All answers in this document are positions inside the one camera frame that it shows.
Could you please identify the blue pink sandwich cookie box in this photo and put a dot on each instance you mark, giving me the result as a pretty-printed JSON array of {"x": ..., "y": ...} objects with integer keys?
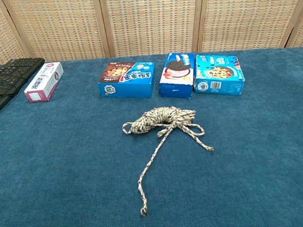
[{"x": 176, "y": 72}]

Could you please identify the blue table cloth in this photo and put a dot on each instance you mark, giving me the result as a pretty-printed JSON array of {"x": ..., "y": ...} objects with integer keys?
[{"x": 68, "y": 158}]

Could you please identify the white pink toothpaste box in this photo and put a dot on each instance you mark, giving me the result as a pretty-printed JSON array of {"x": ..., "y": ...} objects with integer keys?
[{"x": 43, "y": 82}]

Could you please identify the black computer keyboard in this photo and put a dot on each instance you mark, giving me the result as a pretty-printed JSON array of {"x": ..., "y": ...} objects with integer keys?
[{"x": 10, "y": 73}]

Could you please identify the brown and blue cookie box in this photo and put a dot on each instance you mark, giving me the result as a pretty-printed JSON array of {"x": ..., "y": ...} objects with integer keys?
[{"x": 126, "y": 79}]

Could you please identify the blue chocolate chip cookie box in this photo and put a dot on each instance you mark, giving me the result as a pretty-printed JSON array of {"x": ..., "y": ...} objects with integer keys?
[{"x": 218, "y": 73}]

